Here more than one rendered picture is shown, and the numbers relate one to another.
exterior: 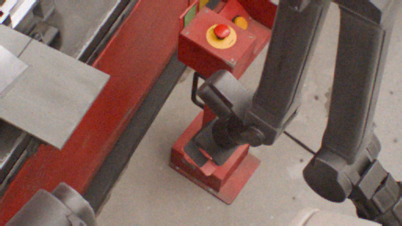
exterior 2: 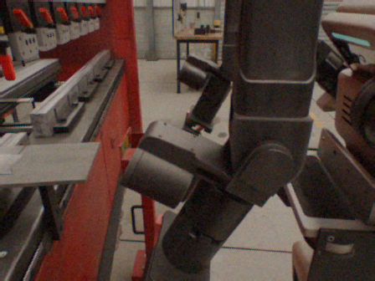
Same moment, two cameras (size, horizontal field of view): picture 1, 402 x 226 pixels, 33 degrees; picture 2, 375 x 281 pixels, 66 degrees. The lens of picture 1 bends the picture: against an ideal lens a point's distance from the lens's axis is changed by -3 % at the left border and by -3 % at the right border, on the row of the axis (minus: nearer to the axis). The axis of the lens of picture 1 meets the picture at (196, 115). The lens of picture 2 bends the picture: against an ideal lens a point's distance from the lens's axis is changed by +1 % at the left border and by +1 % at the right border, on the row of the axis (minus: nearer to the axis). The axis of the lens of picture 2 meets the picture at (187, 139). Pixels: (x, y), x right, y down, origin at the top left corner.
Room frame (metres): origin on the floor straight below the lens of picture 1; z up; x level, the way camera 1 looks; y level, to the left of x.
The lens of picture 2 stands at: (-0.01, 0.29, 1.33)
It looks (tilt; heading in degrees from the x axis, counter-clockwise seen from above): 25 degrees down; 332
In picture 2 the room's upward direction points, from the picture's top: straight up
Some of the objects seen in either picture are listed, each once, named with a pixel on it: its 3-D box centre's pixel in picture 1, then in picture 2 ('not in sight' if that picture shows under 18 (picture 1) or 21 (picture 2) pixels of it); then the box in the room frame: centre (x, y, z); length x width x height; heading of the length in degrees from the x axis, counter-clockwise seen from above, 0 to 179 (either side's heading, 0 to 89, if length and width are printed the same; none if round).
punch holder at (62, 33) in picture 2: not in sight; (52, 22); (1.44, 0.18, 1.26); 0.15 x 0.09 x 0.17; 158
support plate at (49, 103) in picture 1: (29, 83); (35, 163); (0.67, 0.33, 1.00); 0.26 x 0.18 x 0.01; 68
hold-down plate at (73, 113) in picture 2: not in sight; (70, 115); (1.26, 0.19, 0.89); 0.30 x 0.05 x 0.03; 158
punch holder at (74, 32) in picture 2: not in sight; (65, 20); (1.63, 0.10, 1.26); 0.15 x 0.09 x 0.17; 158
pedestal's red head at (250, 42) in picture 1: (227, 29); (145, 155); (1.02, -0.05, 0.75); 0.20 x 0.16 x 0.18; 150
